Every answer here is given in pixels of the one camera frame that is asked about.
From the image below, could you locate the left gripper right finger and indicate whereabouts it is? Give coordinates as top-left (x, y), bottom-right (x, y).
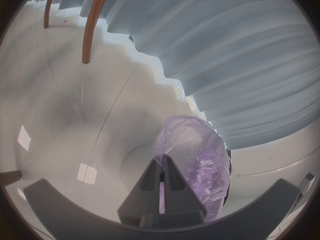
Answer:
top-left (162, 155), bottom-right (208, 222)

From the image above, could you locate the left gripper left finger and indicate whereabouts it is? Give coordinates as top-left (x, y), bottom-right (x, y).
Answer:
top-left (117, 158), bottom-right (162, 226)

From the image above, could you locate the purple plastic bag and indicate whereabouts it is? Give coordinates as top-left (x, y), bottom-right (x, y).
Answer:
top-left (152, 114), bottom-right (231, 222)

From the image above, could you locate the white curtain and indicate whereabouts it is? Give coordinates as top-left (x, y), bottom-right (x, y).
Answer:
top-left (26, 0), bottom-right (320, 151)

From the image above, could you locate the white cushioned wooden chair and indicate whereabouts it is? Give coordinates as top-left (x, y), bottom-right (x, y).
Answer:
top-left (0, 0), bottom-right (115, 186)

